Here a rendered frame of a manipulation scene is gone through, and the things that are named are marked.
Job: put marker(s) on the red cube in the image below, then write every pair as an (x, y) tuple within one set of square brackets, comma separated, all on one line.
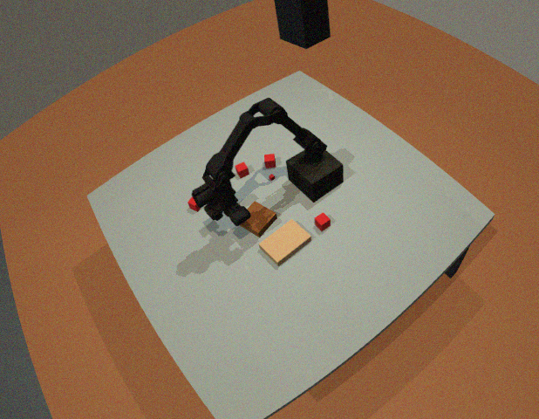
[(269, 161), (193, 205), (241, 170), (322, 221)]

